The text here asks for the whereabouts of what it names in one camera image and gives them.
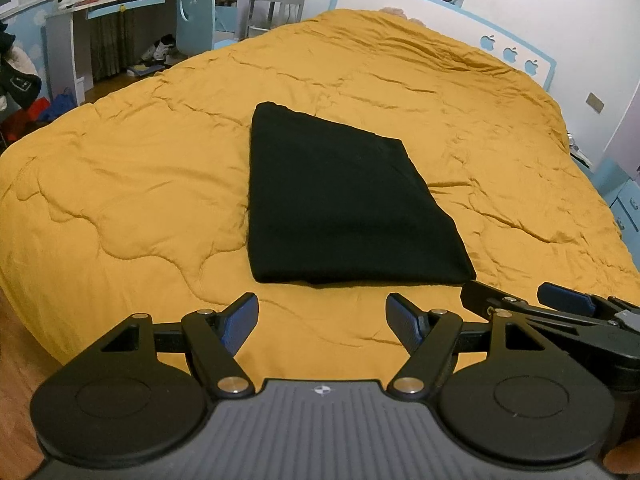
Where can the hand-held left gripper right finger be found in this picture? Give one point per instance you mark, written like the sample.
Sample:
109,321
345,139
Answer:
402,317

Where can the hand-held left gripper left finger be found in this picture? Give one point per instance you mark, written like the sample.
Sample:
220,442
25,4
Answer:
242,317

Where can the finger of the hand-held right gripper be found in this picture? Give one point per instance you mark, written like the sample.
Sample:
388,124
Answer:
565,297
480,294

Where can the black long-sleeve sweater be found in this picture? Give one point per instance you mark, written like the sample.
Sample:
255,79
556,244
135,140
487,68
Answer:
340,200

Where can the mustard yellow quilt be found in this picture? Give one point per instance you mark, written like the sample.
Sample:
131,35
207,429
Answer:
125,185

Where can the blue cloth bag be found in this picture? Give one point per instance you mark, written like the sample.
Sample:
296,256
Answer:
60,107

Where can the blue-trimmed headboard with apple decals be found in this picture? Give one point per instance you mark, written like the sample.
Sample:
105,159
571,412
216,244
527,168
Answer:
450,15

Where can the white sneakers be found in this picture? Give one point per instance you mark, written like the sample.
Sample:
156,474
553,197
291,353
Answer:
160,49

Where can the beige plush pillow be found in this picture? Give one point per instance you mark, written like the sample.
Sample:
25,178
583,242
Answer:
400,14

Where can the light blue chair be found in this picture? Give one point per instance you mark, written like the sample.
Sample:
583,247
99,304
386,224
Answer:
195,15

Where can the dark striped desk curtain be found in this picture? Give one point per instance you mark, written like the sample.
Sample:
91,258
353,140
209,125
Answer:
110,40

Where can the grey metal cart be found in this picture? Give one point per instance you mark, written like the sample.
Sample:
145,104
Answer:
277,7

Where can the white curved desk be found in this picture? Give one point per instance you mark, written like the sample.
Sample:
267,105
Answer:
62,50

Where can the hanging dark jacket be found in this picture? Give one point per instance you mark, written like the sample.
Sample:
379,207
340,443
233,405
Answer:
17,75

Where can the grey wall switch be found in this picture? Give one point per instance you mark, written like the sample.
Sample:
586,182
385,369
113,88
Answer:
595,102

